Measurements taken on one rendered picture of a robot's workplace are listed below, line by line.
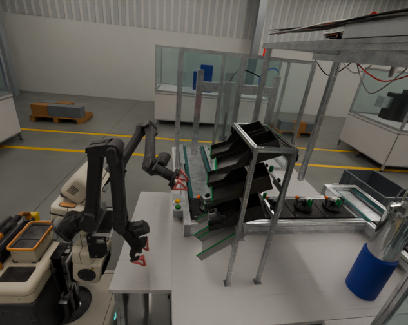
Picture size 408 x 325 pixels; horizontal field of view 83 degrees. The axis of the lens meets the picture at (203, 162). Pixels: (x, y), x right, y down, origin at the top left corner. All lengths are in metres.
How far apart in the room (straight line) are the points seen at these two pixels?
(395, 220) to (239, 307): 0.84
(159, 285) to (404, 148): 5.73
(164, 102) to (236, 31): 4.29
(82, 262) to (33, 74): 9.80
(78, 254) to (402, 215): 1.64
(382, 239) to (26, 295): 1.80
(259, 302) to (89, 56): 9.52
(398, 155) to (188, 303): 5.63
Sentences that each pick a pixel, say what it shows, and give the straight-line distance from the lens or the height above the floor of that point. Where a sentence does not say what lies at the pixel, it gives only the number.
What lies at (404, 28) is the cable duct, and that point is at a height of 2.12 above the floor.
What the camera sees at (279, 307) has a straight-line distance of 1.43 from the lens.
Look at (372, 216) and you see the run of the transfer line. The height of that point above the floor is 0.92.
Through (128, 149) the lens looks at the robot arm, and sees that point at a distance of 1.55.
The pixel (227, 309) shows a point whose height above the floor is 0.86.
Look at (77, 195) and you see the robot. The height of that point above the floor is 1.28.
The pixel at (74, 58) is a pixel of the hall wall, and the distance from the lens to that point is 10.24.
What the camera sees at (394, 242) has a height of 1.26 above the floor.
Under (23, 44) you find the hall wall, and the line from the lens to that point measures 10.98.
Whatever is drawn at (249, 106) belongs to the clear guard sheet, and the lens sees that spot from 2.88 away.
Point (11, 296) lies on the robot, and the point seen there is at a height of 0.76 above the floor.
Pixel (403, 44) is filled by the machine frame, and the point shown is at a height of 2.07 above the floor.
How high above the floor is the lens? 1.98
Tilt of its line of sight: 26 degrees down
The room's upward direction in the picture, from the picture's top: 6 degrees clockwise
